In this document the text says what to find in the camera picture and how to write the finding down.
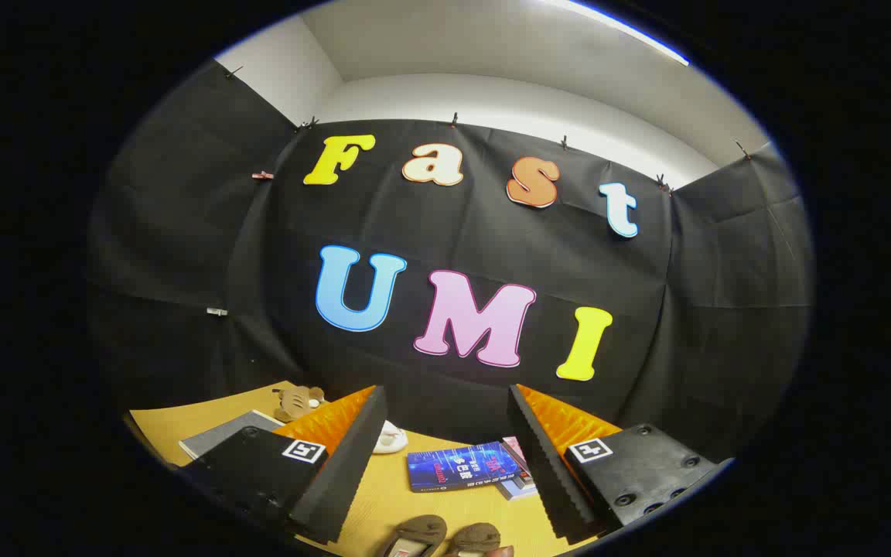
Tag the red clip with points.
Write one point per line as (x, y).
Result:
(262, 175)

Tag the cream fabric storage box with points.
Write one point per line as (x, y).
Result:
(217, 437)

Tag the blue cover book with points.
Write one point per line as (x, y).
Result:
(453, 468)

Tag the brown striped plush toy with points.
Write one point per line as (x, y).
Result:
(298, 402)

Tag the light blue book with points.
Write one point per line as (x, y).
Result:
(515, 490)

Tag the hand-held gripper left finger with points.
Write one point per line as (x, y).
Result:
(353, 464)

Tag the pink and white book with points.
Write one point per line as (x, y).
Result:
(517, 452)

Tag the white plush toy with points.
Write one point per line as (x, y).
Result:
(390, 439)

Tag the black backdrop cloth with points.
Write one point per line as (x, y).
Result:
(453, 232)

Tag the brown fuzzy shoe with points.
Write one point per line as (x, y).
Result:
(418, 532)
(475, 535)

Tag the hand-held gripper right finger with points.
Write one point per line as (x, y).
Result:
(546, 472)

